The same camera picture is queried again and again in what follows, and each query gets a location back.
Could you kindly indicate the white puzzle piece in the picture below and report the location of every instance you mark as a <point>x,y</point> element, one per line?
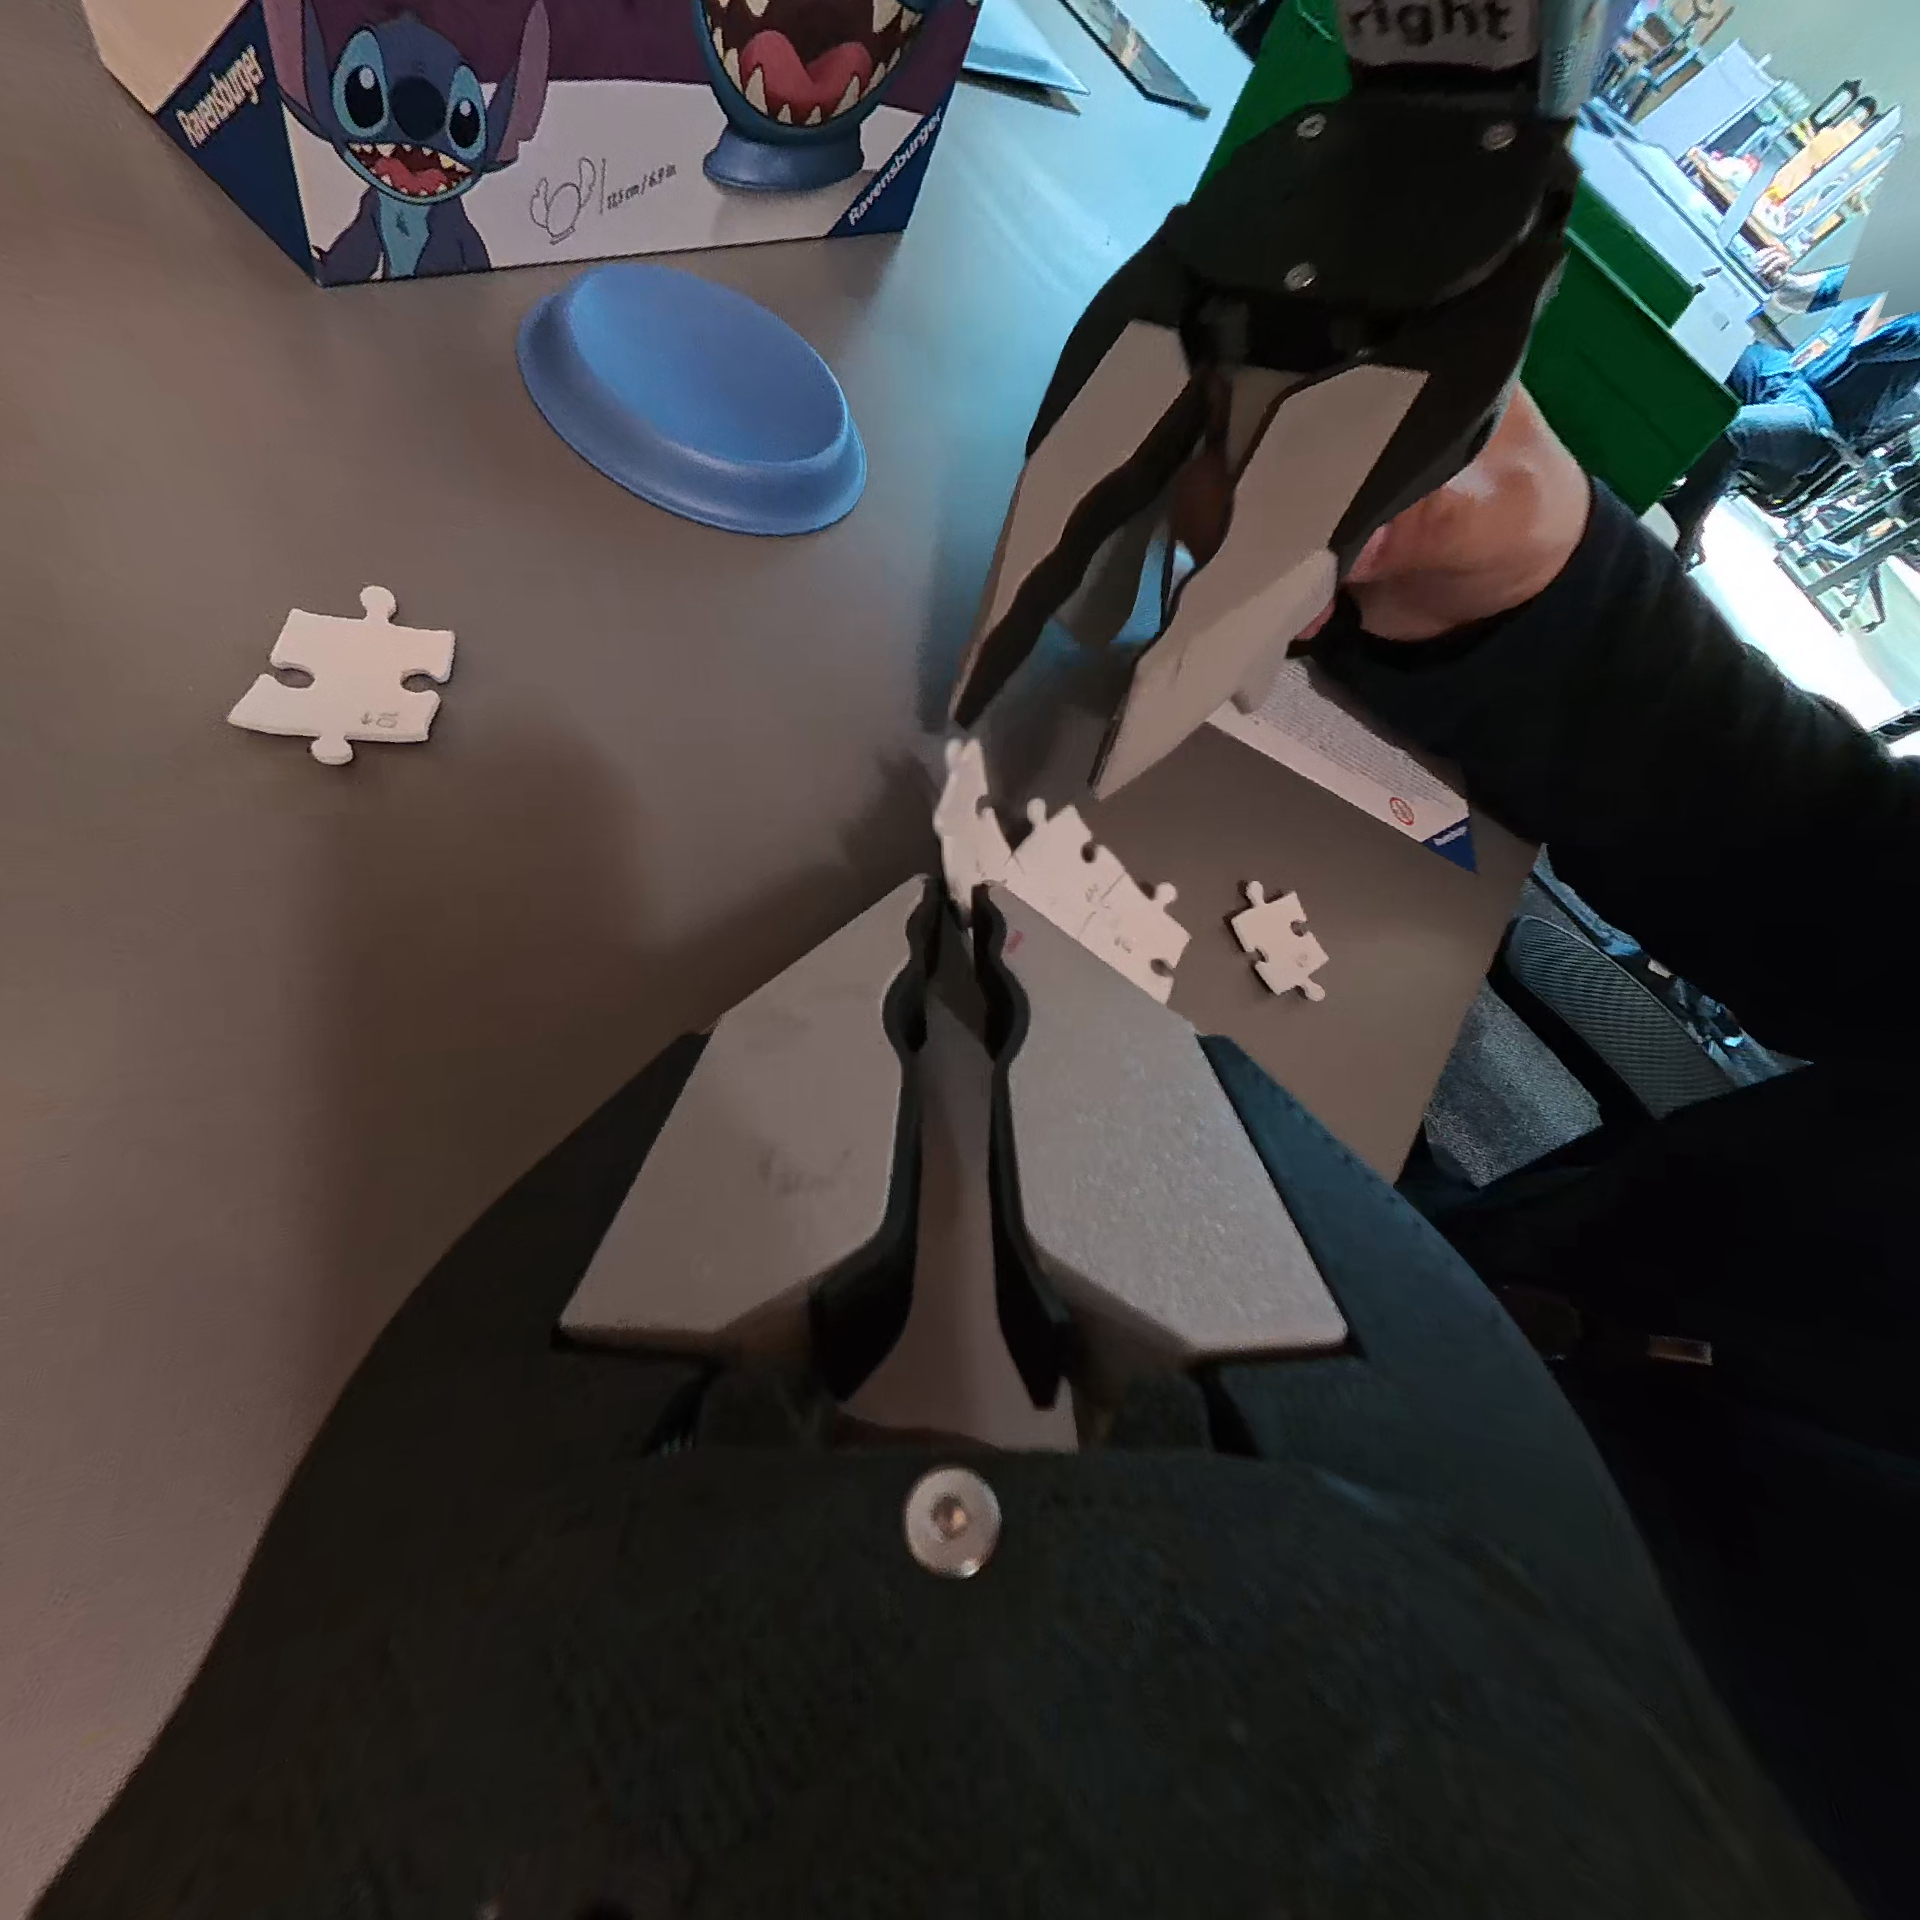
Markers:
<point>1283,937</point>
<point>352,674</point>

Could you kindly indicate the dark cloth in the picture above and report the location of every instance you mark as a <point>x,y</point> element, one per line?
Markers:
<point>1724,1424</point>

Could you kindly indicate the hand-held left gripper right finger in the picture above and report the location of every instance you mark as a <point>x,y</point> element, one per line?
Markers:
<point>1156,1184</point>

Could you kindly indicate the white printed puzzle bag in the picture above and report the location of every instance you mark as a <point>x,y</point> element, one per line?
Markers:
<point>1350,751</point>

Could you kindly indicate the green plastic bin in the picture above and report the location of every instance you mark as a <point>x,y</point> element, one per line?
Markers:
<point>1621,360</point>

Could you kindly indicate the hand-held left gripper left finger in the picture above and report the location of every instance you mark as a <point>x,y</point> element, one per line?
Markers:
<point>750,1184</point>

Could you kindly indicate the person's right forearm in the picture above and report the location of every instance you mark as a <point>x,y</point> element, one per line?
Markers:
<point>1652,751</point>

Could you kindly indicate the assembled white puzzle pieces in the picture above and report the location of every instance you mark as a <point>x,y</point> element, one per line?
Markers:
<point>1080,885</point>

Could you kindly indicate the cartoon print puzzle box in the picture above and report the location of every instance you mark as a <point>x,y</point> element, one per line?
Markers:
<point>524,120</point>

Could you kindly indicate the person's right hand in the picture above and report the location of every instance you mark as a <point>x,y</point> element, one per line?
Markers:
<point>1477,539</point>

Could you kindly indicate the flat grey sheet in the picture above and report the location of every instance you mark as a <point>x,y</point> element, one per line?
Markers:
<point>1080,54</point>

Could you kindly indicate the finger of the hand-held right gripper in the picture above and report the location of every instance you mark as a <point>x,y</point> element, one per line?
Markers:
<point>1289,525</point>
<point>1089,434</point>

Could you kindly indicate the blue round plastic stand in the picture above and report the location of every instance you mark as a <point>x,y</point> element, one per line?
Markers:
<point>692,389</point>

